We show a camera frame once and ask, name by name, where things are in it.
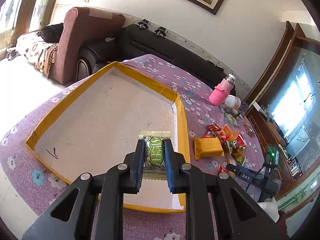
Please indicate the black phone stand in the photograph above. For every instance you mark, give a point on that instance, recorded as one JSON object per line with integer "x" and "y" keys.
{"x": 243, "y": 108}

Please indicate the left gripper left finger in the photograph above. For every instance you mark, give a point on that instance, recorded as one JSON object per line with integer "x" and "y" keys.
{"x": 123, "y": 178}

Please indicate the white plastic jar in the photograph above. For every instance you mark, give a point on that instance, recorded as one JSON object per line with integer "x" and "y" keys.
{"x": 233, "y": 102}

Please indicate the maroon armchair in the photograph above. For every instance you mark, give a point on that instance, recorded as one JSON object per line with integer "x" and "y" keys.
{"x": 81, "y": 24}

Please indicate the white gloved right hand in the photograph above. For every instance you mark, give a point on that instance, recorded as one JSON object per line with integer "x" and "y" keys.
{"x": 271, "y": 208}

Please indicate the green candy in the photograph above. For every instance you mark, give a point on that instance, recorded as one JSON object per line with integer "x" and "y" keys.
{"x": 154, "y": 156}

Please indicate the brown snack bar packet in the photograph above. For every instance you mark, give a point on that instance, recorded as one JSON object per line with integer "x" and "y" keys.
{"x": 248, "y": 129}

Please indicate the wooden tv cabinet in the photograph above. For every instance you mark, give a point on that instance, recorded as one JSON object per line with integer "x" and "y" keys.
{"x": 300, "y": 157}

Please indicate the purple floral tablecloth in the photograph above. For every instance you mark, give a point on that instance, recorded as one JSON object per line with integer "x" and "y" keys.
{"x": 27, "y": 186}

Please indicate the red golden crown wafer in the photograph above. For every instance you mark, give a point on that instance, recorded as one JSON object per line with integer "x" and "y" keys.
{"x": 213, "y": 128}

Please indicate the black leather sofa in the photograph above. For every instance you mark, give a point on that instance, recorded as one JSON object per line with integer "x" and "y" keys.
{"x": 133, "y": 41}

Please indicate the yellow cake packet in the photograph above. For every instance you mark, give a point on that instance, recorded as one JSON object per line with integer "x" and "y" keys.
{"x": 207, "y": 147}

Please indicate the orange soda cracker packet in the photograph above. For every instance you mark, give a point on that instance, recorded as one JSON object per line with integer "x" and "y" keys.
{"x": 230, "y": 135}

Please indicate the television screen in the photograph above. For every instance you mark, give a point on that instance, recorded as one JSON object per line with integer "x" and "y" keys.
{"x": 296, "y": 101}

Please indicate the round cracker packet green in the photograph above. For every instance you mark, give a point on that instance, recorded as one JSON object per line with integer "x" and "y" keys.
{"x": 231, "y": 120}

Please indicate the black cushion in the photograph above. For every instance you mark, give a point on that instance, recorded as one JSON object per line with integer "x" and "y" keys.
{"x": 52, "y": 33}

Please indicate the patterned blanket on couch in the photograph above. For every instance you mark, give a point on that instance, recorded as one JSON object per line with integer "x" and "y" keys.
{"x": 36, "y": 50}

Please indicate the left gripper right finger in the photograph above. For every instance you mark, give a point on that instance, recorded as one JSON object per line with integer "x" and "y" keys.
{"x": 185, "y": 178}

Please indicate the pink knit-sleeved bottle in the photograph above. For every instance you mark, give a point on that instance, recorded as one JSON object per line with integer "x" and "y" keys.
{"x": 222, "y": 90}

